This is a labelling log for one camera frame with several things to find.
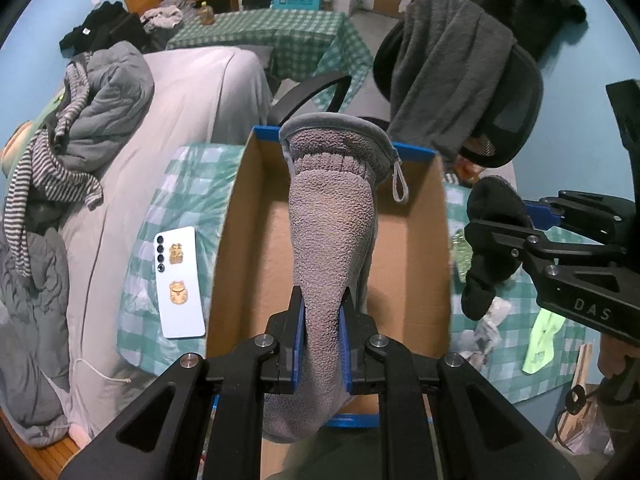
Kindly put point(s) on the black sock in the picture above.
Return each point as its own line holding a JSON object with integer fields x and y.
{"x": 495, "y": 200}

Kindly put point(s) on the grey fleece garment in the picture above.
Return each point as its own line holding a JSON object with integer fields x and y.
{"x": 440, "y": 75}

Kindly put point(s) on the colourful toy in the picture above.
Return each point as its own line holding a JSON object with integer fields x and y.
{"x": 467, "y": 172}

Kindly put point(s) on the green checkered cloth tablecloth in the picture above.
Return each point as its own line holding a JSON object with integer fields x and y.
{"x": 290, "y": 35}

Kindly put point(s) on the white smartphone with gold stickers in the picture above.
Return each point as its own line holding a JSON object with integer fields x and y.
{"x": 186, "y": 317}

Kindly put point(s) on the black clothes pile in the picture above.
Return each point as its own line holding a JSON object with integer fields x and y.
{"x": 100, "y": 25}

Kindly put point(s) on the neon yellow sock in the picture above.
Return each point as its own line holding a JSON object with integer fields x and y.
{"x": 542, "y": 340}

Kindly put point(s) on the light grey clothes pile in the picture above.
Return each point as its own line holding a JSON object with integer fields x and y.
{"x": 162, "y": 17}

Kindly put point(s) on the grey quilt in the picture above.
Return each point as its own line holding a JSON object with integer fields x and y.
{"x": 115, "y": 90}

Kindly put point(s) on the black mesh office chair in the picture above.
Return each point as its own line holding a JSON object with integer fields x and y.
{"x": 520, "y": 110}

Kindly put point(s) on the clear plastic bag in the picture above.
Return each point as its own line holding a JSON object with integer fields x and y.
{"x": 590, "y": 430}

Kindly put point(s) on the teal box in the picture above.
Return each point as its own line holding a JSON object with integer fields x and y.
{"x": 297, "y": 2}

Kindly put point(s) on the grey white striped garment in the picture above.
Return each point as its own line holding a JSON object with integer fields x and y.
{"x": 45, "y": 175}

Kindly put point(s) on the white sock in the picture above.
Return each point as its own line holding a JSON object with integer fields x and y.
{"x": 487, "y": 332}

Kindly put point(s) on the bed with grey sheet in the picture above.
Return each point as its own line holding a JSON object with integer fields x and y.
{"x": 190, "y": 100}

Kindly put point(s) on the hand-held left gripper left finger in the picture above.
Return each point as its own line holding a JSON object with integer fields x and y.
{"x": 299, "y": 340}

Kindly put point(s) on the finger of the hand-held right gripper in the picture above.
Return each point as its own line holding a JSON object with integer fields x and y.
{"x": 500, "y": 240}
{"x": 542, "y": 215}

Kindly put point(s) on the grey fuzzy sock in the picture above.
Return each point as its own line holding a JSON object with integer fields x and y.
{"x": 330, "y": 220}

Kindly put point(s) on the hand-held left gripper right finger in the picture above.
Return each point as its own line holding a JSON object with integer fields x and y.
{"x": 345, "y": 347}

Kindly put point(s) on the person's leg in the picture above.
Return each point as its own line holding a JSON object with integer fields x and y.
{"x": 325, "y": 455}

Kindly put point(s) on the drink bottle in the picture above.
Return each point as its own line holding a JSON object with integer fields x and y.
{"x": 206, "y": 14}

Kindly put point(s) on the cardboard box with blue rim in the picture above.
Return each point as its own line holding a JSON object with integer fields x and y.
{"x": 260, "y": 240}

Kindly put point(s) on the person's right hand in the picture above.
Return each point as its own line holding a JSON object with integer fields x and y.
{"x": 612, "y": 360}

